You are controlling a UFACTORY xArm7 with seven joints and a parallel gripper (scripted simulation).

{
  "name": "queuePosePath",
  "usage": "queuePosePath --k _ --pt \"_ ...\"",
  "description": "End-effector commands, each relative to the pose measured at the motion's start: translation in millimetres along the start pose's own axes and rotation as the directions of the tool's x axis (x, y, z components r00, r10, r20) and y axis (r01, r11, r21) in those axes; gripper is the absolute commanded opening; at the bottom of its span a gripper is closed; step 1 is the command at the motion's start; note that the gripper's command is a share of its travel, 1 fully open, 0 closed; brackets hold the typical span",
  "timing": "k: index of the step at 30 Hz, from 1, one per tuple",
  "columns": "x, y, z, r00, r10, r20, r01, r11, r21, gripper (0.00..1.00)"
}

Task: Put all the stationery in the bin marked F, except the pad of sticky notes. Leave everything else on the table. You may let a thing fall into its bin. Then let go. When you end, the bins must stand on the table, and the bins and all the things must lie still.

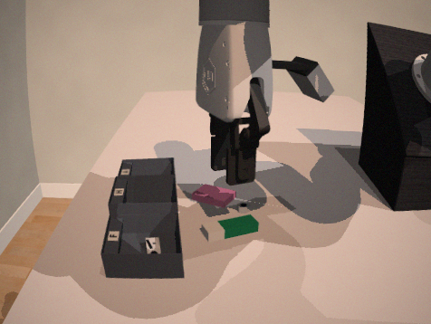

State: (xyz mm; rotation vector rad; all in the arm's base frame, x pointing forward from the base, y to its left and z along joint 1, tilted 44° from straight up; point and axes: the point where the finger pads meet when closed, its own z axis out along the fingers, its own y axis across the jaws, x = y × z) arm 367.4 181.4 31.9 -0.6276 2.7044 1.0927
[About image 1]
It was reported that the dark grey rack of bins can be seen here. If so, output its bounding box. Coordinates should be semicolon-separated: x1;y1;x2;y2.
101;157;185;279

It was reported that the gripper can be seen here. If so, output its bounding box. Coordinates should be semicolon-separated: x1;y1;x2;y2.
196;20;273;186

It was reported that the flat red rectangular block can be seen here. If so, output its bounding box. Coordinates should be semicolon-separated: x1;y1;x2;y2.
192;184;236;208

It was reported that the green and white eraser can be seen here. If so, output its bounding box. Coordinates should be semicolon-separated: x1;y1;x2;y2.
202;214;259;242

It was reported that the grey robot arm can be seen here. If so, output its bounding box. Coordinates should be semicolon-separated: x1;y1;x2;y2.
199;0;431;103

